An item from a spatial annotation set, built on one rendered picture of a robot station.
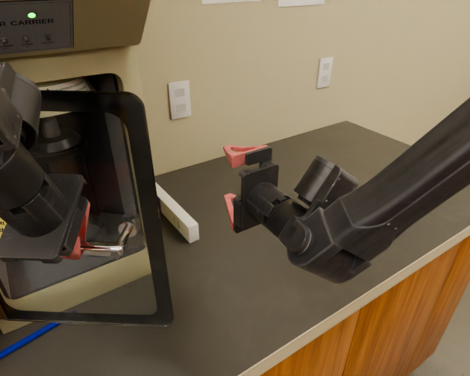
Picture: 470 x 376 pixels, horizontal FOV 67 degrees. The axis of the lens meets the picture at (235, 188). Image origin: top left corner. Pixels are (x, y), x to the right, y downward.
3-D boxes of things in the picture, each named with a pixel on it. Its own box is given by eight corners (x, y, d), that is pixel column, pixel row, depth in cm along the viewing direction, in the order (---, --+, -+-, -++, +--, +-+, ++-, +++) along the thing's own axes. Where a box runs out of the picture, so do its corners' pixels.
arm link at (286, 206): (288, 253, 45) (310, 259, 49) (318, 207, 44) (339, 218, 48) (256, 224, 50) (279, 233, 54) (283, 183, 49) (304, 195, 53)
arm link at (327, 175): (294, 258, 39) (345, 282, 43) (353, 169, 38) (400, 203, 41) (254, 214, 50) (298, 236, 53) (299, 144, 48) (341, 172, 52)
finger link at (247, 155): (243, 129, 60) (278, 150, 53) (242, 166, 63) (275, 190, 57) (207, 138, 56) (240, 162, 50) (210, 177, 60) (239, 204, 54)
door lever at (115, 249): (72, 233, 50) (68, 218, 49) (139, 236, 50) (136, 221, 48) (54, 260, 46) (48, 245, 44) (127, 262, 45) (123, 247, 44)
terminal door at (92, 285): (1, 316, 62) (-119, 87, 41) (174, 324, 60) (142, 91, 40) (-2, 320, 61) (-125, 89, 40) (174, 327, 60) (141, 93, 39)
